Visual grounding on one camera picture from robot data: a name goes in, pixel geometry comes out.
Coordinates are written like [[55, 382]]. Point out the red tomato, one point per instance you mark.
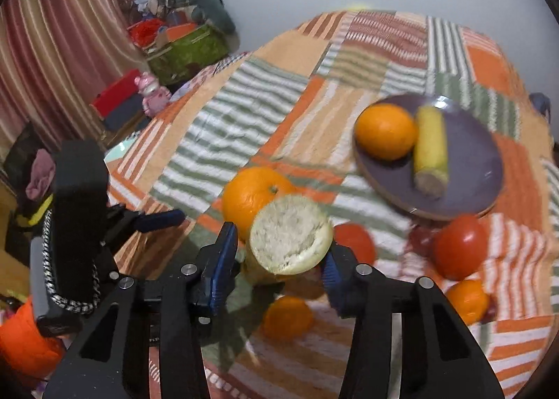
[[356, 244], [460, 246]]

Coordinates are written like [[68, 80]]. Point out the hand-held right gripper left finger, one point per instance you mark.
[[222, 250]]

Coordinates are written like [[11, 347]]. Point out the red and dark box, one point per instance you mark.
[[118, 104]]

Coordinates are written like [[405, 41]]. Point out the striped patchwork blanket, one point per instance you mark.
[[305, 119]]

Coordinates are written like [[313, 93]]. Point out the purple plate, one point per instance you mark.
[[436, 163]]

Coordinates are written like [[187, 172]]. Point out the pink cloth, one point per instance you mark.
[[39, 174]]

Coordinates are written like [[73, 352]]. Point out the large orange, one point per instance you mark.
[[249, 196], [384, 131]]

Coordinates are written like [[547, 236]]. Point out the pink toy figure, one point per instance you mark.
[[153, 91]]

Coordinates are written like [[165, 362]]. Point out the dark red grape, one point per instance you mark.
[[421, 239]]

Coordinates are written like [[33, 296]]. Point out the small orange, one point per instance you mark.
[[288, 318], [467, 300]]

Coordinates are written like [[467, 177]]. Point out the yellow corn cob piece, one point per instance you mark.
[[430, 148], [286, 237]]

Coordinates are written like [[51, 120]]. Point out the grey cushion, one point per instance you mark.
[[209, 6]]

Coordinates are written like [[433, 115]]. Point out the orange cloth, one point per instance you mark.
[[26, 338]]

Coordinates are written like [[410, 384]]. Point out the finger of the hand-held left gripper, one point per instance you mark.
[[159, 220]]

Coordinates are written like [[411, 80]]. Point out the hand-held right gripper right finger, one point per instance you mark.
[[332, 270]]

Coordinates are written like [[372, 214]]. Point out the striped curtain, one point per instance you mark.
[[52, 32]]

